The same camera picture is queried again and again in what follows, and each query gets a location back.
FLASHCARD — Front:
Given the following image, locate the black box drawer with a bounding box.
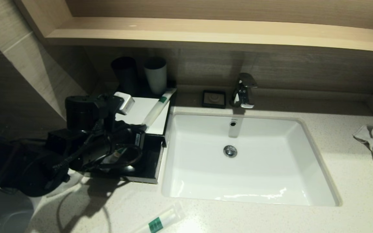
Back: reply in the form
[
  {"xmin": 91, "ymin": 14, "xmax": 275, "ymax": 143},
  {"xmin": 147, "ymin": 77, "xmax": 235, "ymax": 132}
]
[{"xmin": 83, "ymin": 133, "xmax": 165, "ymax": 185}]

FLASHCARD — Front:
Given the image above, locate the long toothbrush packet green label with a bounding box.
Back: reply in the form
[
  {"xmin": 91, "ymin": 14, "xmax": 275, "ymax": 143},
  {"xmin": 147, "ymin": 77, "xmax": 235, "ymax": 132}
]
[{"xmin": 143, "ymin": 88, "xmax": 177, "ymax": 128}]

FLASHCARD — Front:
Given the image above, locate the black plastic cup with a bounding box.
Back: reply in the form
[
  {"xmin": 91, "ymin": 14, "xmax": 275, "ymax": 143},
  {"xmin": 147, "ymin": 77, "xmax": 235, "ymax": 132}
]
[{"xmin": 111, "ymin": 57, "xmax": 139, "ymax": 96}]

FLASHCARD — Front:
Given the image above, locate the clear toothbrush packet green label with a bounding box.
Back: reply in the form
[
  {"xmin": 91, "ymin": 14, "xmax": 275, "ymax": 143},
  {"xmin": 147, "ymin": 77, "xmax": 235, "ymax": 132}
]
[{"xmin": 134, "ymin": 201, "xmax": 186, "ymax": 233}]

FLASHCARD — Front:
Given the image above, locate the black cup tray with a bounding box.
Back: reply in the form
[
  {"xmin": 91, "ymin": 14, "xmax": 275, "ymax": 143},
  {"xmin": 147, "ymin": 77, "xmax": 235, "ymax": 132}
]
[{"xmin": 122, "ymin": 79, "xmax": 177, "ymax": 99}]

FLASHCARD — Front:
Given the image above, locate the grey plastic cup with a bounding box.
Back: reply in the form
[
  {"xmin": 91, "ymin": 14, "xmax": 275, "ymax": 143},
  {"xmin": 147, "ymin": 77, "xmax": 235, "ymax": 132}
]
[{"xmin": 144, "ymin": 57, "xmax": 168, "ymax": 95}]

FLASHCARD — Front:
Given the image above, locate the black square soap dish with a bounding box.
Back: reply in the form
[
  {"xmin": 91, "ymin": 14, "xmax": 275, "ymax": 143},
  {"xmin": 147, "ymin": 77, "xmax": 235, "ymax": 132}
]
[{"xmin": 202, "ymin": 90, "xmax": 227, "ymax": 109}]

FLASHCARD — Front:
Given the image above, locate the chrome drain stopper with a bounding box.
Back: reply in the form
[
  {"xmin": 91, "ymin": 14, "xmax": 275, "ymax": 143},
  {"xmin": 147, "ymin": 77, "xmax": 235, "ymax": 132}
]
[{"xmin": 223, "ymin": 145, "xmax": 238, "ymax": 158}]

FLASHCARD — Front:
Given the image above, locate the chrome faucet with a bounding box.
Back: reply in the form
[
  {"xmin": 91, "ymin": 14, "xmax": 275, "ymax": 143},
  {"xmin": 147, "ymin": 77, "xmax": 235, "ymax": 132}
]
[{"xmin": 230, "ymin": 73, "xmax": 258, "ymax": 109}]

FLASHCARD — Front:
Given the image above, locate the light wooden shelf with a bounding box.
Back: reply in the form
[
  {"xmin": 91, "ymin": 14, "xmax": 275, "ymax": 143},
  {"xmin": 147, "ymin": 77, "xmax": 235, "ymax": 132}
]
[{"xmin": 13, "ymin": 0, "xmax": 373, "ymax": 55}]

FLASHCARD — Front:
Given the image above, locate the white ceramic sink basin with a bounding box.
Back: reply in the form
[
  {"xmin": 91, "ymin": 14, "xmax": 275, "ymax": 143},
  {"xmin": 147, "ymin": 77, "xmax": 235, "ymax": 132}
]
[{"xmin": 161, "ymin": 112, "xmax": 342, "ymax": 207}]

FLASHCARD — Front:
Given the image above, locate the grey rounded fixture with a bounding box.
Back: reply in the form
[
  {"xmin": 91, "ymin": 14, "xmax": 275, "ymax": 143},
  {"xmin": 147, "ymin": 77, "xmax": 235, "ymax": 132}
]
[{"xmin": 0, "ymin": 191, "xmax": 35, "ymax": 233}]

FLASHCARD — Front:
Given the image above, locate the smooth black arm cable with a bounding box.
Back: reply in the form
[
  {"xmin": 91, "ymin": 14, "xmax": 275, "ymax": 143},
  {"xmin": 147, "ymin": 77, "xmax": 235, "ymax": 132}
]
[{"xmin": 86, "ymin": 146, "xmax": 143, "ymax": 172}]

